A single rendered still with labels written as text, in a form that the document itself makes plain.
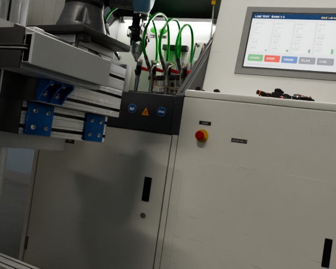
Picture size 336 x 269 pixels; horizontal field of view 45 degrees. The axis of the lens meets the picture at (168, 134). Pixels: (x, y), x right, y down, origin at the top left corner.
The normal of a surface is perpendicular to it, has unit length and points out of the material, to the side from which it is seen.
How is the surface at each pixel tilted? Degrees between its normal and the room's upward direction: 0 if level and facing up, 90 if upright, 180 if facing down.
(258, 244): 90
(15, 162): 90
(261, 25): 76
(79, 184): 90
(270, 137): 90
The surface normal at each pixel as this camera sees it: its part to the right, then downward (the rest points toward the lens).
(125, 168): -0.35, -0.07
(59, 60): 0.86, 0.11
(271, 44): -0.31, -0.30
